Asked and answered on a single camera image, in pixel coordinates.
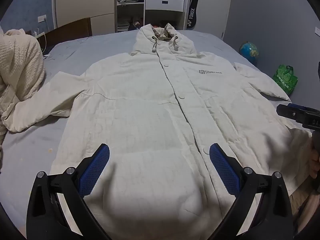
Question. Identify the bed with grey sheet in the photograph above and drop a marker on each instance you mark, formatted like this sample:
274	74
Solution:
75	47

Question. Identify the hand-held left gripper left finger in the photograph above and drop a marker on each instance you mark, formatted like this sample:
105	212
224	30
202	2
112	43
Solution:
96	170

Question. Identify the stack of pale books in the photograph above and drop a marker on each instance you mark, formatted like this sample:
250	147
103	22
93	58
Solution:
123	26

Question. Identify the white drawer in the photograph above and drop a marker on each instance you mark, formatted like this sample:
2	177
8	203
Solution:
155	4

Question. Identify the green shopping bag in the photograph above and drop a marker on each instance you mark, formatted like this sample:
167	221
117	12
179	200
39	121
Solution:
285	80

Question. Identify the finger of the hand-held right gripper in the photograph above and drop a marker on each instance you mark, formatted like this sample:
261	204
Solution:
295	113

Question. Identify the white open shelf unit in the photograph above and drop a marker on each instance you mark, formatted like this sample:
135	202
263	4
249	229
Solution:
188	5

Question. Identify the black racket bag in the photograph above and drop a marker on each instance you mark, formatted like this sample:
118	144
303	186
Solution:
191	15

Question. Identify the person's right hand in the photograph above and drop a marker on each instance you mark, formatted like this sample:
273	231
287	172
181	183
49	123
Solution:
315	162

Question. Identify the white hooded jacket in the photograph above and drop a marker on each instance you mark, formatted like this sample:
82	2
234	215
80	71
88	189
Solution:
150	105

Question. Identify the beige sliding door wardrobe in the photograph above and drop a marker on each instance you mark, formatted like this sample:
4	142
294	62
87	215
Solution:
82	2

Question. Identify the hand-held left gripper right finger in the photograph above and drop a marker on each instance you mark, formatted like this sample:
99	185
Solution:
223	170

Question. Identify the cream knitted blanket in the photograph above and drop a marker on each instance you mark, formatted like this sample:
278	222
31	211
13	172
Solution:
20	62

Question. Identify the blue globe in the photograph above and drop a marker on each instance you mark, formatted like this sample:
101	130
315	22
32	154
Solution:
247	50

